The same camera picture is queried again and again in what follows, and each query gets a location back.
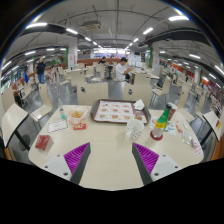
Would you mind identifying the small red sauce packet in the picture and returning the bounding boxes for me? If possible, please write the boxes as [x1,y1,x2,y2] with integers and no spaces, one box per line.
[73,123,88,131]

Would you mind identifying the small clear sanitizer bottle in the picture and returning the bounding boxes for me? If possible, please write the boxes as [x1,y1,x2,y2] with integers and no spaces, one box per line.
[58,106,67,121]

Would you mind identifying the red paper packet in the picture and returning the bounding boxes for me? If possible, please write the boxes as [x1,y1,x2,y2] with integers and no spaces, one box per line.
[34,134,52,152]

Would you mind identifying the white polka-dot mug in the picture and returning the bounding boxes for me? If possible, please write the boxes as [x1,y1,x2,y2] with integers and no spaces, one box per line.
[125,118,145,140]

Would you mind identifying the group of beige chairs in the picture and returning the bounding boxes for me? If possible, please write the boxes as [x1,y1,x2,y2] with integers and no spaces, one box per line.
[9,63,214,104]

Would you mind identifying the clear plastic wrapper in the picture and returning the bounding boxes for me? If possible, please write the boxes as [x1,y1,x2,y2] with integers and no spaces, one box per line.
[181,130,198,148]

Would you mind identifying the beige side chair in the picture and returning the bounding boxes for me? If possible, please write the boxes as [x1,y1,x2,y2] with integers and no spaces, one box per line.
[29,83,54,123]

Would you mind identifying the ceiling air conditioner unit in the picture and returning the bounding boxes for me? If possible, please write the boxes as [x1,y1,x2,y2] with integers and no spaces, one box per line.
[81,19,102,31]

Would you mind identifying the crumpled white napkin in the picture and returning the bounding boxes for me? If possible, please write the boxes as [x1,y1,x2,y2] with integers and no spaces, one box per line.
[132,98,146,111]

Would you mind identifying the brown tray with paper liner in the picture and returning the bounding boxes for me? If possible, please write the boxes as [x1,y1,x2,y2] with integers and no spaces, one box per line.
[89,98,152,125]

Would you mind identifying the clear bag of fried snacks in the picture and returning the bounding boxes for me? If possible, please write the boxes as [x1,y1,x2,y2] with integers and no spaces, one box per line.
[67,106,90,126]

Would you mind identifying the white printed card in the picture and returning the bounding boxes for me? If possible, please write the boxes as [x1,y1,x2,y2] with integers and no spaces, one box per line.
[46,119,69,134]

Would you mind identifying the beige chair with round hole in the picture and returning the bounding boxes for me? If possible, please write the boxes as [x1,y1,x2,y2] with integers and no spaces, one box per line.
[122,82,152,107]
[76,81,110,107]

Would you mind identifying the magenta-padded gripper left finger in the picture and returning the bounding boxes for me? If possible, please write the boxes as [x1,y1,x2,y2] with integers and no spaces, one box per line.
[42,142,92,185]

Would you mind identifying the colourful printed flyer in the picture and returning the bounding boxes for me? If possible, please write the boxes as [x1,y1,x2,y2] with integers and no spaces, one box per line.
[148,114,178,136]

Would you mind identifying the group of ceiling lights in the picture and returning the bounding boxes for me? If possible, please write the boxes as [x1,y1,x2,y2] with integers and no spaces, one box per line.
[0,13,224,76]

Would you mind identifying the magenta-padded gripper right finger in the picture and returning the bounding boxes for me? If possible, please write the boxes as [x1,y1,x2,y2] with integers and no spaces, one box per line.
[131,142,183,186]

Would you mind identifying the beige neighbouring table black edge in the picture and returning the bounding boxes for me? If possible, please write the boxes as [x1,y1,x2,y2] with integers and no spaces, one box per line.
[202,109,224,141]
[1,102,30,149]

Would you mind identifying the green drink bottle black cap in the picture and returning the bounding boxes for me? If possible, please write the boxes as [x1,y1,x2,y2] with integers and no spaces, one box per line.
[151,103,173,140]

